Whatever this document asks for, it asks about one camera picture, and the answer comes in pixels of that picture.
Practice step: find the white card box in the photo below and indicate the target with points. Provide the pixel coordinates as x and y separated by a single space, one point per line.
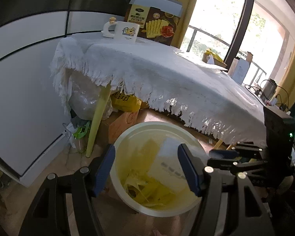
239 71

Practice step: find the yellow plastic bag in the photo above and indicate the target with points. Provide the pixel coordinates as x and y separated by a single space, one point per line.
147 189

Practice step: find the tan sachet tray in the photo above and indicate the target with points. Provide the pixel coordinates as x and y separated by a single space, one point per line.
218 65

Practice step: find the brown cracker box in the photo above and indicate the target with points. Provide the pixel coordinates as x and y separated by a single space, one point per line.
157 24

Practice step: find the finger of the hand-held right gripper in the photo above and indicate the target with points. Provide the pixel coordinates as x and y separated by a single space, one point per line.
243 166
245 150

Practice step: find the person's right forearm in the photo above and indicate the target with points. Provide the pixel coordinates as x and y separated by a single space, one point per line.
287 206

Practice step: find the cream ribbed waste bin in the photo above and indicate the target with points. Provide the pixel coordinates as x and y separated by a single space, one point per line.
137 140

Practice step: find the brown paper box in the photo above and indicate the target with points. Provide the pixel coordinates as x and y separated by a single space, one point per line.
248 56

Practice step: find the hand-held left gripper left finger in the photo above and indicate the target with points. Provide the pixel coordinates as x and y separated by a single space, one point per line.
104 169

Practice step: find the yellow shopping bag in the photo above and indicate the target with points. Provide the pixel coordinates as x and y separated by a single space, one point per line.
125 102

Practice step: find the balcony railing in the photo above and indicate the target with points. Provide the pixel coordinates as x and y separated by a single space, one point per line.
193 40

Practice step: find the metal tumbler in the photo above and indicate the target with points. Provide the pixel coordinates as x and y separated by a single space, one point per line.
269 89

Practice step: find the white paper wrapper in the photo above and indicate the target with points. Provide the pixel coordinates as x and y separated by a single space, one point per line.
169 157

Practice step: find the printed cardboard box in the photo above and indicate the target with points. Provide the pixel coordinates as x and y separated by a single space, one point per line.
120 127

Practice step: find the yellow sachets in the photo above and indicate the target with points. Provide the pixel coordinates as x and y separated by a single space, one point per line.
209 52

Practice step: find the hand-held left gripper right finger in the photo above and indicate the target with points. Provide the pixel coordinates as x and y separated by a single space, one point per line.
189 169

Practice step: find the green plastic bag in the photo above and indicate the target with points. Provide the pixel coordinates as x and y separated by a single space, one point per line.
82 131

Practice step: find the yellow table leg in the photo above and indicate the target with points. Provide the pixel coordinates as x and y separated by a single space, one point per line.
221 144
97 123

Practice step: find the black power adapter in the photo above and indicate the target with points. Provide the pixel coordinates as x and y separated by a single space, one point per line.
283 107

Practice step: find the white and black wardrobe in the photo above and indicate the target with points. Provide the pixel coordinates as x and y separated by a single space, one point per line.
27 66

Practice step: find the black window frame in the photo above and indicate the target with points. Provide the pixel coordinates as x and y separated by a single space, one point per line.
243 17

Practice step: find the large clear plastic bag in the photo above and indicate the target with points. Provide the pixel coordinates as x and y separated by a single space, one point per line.
83 98

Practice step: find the white cartoon mug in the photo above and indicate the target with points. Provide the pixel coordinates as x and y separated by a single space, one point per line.
126 33

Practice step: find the table with white fringed cloth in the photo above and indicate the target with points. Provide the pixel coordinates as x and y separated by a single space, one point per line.
162 78

